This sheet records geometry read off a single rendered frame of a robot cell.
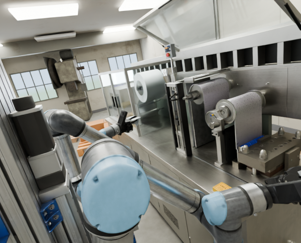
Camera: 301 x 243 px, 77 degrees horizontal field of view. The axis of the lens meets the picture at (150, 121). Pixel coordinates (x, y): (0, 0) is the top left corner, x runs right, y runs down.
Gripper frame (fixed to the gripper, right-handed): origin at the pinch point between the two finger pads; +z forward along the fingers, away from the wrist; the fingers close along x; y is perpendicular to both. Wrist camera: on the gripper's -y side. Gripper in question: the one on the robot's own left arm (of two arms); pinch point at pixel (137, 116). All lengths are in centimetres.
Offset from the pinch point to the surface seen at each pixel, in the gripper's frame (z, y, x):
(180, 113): 12.9, -3.6, 30.1
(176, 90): 13.0, -19.4, 27.8
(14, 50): 106, -65, -646
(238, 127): 15, -1, 68
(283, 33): 41, -49, 79
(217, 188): -14, 22, 70
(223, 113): 13, -9, 60
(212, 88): 30, -19, 45
